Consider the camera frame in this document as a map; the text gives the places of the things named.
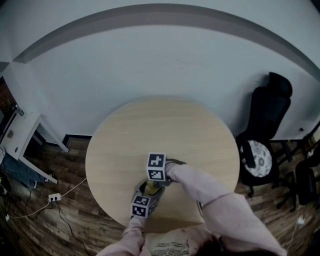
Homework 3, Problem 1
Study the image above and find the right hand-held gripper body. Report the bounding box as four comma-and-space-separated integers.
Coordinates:
145, 152, 188, 187

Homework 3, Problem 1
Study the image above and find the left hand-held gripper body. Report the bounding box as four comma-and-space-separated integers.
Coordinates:
130, 186, 166, 220

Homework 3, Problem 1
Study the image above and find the grey cup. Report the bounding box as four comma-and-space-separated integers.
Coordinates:
133, 179, 166, 201

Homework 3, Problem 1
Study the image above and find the yellow scrubbing sponge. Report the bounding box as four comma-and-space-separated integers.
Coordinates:
145, 179, 163, 196

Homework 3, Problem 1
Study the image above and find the person's right forearm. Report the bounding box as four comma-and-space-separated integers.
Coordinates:
164, 162, 287, 256

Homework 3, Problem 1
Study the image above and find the person's left forearm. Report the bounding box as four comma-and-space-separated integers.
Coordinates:
96, 214, 151, 256

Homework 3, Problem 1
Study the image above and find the person's printed shirt torso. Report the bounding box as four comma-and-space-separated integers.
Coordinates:
144, 224, 218, 256

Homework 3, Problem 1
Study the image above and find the floral round seat cushion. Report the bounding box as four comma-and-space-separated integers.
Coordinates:
246, 139, 273, 179

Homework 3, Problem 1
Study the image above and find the black office chair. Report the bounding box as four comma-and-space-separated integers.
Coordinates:
235, 71, 294, 199

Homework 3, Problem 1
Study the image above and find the white desk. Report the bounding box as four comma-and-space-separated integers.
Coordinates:
0, 111, 70, 185

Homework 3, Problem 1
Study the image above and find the white cable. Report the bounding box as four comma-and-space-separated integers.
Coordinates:
5, 176, 88, 221

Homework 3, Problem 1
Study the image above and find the black cable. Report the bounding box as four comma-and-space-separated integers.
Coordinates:
49, 199, 91, 256

